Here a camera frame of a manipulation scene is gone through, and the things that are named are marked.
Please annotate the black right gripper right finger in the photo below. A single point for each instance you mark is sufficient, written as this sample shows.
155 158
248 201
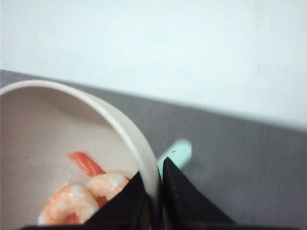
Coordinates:
185 207

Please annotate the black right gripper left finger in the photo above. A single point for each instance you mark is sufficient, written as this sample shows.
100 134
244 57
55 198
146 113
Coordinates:
128 210

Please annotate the pink shrimp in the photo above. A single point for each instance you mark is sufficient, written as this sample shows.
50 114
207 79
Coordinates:
71 199
103 186

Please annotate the beige ribbed bowl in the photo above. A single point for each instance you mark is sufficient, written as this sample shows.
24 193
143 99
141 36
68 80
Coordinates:
41 123

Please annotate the grey felt table mat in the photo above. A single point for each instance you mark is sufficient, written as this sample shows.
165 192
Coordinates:
256 173

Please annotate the black frying pan green handle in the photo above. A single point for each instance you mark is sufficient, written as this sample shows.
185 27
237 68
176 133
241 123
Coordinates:
180 153

